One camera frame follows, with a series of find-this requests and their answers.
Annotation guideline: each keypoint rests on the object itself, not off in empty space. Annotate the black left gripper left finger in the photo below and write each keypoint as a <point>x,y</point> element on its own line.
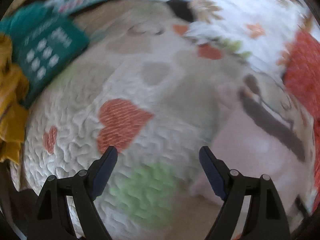
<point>51,218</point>

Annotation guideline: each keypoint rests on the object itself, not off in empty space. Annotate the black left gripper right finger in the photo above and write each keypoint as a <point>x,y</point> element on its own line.
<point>266,217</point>

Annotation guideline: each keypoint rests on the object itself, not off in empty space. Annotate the pale pink grey-cuffed garment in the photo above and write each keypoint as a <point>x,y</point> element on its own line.
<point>267,131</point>

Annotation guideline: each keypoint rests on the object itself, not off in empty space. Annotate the mustard yellow fabric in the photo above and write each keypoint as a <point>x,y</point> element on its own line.
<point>14,89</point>

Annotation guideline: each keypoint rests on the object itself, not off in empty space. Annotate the heart-patterned quilted bedspread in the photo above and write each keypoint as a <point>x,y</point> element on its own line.
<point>144,88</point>

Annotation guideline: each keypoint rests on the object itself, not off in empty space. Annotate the orange floral fabric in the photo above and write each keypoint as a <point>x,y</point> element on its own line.
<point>302,80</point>

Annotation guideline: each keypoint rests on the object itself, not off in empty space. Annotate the teal green package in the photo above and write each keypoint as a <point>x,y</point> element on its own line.
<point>44,42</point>

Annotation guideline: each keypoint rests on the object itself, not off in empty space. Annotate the white floral pillow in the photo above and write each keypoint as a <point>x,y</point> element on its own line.
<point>261,32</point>

